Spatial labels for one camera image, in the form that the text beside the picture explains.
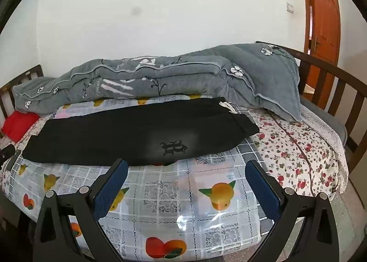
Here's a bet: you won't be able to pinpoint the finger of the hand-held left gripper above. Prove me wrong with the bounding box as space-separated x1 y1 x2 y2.
0 144 15 163

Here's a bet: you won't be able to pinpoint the grey mattress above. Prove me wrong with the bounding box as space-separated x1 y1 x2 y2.
300 97 348 146

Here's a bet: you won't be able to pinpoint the black pants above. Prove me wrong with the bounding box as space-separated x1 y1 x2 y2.
21 96 260 166

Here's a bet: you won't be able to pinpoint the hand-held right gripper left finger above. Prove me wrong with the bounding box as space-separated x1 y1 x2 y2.
33 158 129 262

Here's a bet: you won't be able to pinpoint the red pillow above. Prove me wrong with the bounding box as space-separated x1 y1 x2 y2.
1 111 41 142

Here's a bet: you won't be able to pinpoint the grey floral quilt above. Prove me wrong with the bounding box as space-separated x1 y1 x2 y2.
13 43 304 123

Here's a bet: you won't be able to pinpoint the black flat device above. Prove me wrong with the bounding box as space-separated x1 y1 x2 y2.
6 150 22 171

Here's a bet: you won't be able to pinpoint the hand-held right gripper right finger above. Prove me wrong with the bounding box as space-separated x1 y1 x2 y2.
245 159 340 262

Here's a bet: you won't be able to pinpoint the fruit-patterned grey bedsheet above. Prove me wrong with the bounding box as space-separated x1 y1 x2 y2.
0 94 266 259

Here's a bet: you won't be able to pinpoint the dark wooden bed headboard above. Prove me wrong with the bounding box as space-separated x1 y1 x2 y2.
0 64 44 139

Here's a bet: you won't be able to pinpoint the orange wooden door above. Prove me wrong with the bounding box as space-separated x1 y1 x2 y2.
298 0 342 110

